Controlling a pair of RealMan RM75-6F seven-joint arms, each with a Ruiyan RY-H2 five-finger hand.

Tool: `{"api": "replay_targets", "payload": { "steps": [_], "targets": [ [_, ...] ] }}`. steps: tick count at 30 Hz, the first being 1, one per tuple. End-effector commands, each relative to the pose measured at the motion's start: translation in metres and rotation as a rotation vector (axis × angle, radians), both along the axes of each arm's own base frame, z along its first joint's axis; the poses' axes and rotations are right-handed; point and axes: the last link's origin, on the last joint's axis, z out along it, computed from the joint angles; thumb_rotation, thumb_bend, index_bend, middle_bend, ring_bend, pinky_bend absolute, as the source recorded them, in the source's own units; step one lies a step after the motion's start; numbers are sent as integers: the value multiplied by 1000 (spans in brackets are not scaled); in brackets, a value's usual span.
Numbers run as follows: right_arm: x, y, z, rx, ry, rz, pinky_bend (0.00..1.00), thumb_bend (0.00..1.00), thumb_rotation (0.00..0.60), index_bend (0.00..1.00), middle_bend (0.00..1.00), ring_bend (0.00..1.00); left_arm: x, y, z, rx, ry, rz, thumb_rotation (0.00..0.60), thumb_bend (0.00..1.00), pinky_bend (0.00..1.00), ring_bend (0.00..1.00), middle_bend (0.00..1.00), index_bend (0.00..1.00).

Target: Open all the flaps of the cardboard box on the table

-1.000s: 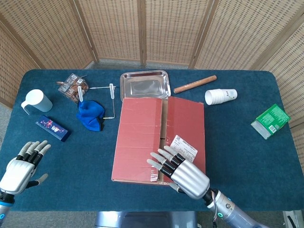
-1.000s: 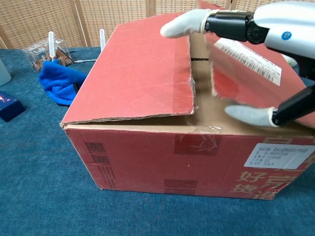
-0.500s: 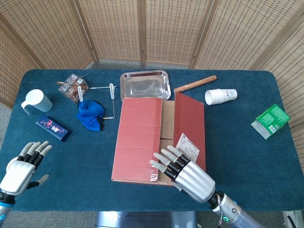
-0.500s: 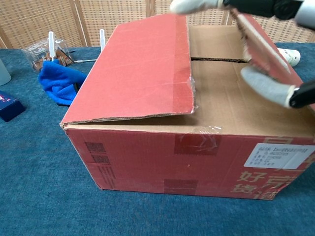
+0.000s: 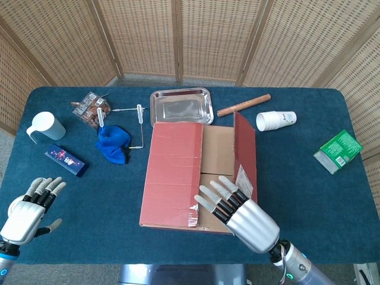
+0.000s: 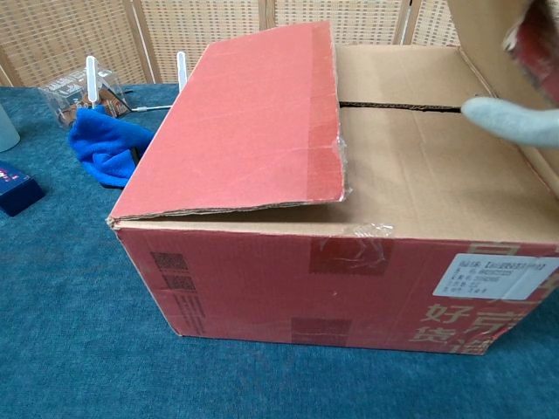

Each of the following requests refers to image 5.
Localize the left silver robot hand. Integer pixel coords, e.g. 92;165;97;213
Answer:
0;176;67;246

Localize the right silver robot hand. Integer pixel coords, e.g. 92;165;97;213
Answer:
194;175;281;254

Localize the red cardboard shipping box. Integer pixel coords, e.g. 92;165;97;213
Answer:
138;111;258;236

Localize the dark blue printed box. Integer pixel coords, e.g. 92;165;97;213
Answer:
43;144;90;178

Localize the cream round roll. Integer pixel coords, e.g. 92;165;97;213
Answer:
6;199;21;217

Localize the blue carpet table cover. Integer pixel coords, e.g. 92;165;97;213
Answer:
0;85;372;265

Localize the grey robot torso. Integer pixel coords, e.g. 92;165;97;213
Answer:
118;263;248;285

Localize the stack of white paper cups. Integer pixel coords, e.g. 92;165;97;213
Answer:
255;110;297;132

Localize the blue microfibre cloth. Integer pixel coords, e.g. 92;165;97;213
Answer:
94;125;132;165

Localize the green printed carton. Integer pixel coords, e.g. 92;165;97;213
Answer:
313;129;365;175

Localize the wooden rolling pin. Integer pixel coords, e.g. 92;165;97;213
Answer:
216;93;272;118

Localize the clear bag of brown snacks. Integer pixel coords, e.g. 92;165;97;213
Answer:
71;91;113;129

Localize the stainless steel tray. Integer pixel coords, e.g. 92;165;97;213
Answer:
149;87;215;125

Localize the pale mug with handle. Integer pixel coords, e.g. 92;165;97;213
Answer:
26;111;67;144

